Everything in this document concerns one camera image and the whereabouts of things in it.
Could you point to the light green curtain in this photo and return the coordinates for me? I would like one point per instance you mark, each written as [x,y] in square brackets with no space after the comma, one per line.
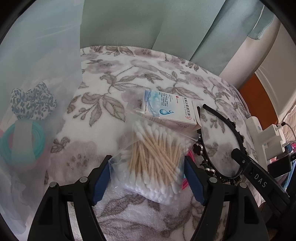
[207,33]

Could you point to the white plug adapter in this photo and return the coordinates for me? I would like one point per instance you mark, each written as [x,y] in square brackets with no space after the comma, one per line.
[273,135]

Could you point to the ear drops medicine box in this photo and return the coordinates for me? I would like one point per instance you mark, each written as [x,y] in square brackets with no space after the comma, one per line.
[171,110]

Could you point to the clear plastic storage box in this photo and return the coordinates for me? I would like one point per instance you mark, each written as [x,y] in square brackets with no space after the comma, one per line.
[40,72]

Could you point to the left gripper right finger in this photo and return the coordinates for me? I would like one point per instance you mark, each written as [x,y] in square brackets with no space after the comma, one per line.
[244,220]

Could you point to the bag of cotton swabs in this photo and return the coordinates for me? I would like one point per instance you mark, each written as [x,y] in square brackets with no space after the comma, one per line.
[151,160]

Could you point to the white power strip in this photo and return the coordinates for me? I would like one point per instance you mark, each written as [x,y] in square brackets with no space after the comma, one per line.
[263,152]

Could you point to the leopard print scrunchie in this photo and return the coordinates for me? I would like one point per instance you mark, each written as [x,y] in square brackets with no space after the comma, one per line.
[36,104]

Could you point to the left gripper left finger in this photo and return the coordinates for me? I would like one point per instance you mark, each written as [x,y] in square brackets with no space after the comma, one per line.
[52,220]

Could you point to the black beaded headband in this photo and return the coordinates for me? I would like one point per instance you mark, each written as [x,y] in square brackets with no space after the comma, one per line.
[217,139]

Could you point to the floral grey table cloth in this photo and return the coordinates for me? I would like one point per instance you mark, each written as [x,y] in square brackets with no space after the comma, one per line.
[114,81]

